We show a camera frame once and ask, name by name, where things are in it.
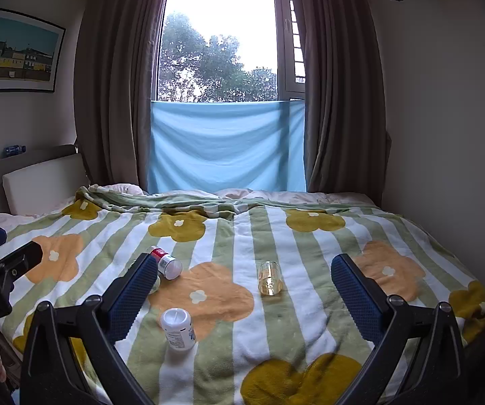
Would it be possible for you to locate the framed wall poster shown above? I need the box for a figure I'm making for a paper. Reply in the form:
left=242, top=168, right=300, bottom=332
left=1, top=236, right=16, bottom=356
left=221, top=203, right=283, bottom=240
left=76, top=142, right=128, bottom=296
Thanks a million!
left=0, top=7, right=67, bottom=95

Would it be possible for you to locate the brown curtain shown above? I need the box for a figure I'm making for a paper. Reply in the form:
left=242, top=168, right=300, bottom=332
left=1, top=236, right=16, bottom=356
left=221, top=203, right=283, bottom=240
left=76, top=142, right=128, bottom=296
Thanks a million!
left=295, top=0, right=389, bottom=210
left=73, top=0, right=170, bottom=195

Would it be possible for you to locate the light blue cloth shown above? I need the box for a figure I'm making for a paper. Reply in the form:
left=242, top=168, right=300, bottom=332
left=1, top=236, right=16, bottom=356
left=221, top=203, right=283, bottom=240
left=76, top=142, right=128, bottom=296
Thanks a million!
left=146, top=100, right=308, bottom=195

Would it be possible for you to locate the white plastic bottle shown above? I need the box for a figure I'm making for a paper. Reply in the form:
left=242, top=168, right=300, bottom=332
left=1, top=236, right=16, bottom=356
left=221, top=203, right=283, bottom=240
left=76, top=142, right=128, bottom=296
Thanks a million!
left=160, top=308, right=197, bottom=351

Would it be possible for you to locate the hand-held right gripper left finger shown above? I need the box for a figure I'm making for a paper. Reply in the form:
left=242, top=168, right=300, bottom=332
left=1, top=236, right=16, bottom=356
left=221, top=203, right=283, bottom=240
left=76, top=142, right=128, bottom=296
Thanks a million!
left=20, top=253, right=161, bottom=405

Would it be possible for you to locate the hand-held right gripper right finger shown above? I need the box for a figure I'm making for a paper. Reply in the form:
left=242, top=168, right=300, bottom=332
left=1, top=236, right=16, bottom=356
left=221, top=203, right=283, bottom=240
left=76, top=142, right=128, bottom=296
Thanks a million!
left=330, top=254, right=469, bottom=405

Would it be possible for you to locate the window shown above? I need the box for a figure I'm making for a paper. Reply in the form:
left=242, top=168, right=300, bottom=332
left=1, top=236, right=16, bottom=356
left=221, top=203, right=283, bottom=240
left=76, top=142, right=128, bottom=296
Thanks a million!
left=151, top=0, right=309, bottom=104

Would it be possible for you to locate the clear glass cup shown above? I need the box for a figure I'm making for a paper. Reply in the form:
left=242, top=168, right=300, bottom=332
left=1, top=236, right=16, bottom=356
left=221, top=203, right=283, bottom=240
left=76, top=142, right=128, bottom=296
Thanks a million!
left=257, top=261, right=285, bottom=297

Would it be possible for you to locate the white headboard cushion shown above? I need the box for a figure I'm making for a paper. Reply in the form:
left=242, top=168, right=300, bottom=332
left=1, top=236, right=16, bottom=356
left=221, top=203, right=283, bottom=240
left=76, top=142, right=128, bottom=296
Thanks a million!
left=2, top=153, right=87, bottom=216

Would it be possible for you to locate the floral striped blanket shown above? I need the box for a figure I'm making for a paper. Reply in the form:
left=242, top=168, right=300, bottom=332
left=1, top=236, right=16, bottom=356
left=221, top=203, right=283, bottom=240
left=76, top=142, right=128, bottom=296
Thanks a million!
left=0, top=185, right=485, bottom=405

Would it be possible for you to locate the red and white bottle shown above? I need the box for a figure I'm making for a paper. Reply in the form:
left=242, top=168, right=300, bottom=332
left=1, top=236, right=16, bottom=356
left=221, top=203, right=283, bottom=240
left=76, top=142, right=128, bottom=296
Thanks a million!
left=146, top=245, right=183, bottom=281

